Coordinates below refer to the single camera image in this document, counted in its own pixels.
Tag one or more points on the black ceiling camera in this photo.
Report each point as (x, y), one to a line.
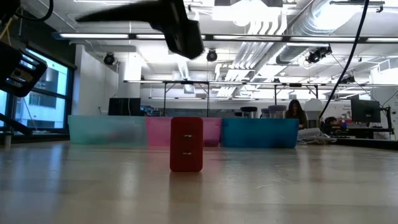
(346, 79)
(109, 58)
(212, 55)
(317, 54)

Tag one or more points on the white standoff post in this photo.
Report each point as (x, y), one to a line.
(7, 140)

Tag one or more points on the black background box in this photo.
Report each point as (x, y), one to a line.
(124, 106)

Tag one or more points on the blue plastic bin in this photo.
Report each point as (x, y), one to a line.
(259, 133)

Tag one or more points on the black computer monitor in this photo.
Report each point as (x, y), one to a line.
(365, 111)

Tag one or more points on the translucent green plastic bin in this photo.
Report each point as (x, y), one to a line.
(105, 130)

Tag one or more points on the person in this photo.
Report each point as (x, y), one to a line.
(295, 112)
(331, 121)

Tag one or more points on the white light bulb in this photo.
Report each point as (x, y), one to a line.
(314, 107)

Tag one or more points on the tall red wall charger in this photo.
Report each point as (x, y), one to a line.
(186, 161)

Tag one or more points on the black aluminium table frame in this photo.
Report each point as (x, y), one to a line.
(15, 124)

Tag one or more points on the large window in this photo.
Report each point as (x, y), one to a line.
(53, 77)

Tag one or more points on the black background workbench frame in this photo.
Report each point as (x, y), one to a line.
(248, 83)

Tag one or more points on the long ceiling light strip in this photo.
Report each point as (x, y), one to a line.
(90, 35)

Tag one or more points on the lavender hourglass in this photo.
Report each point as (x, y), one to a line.
(265, 112)
(277, 110)

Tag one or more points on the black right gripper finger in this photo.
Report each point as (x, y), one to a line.
(149, 12)

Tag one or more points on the translucent pink plastic bin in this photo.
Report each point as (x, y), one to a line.
(158, 130)

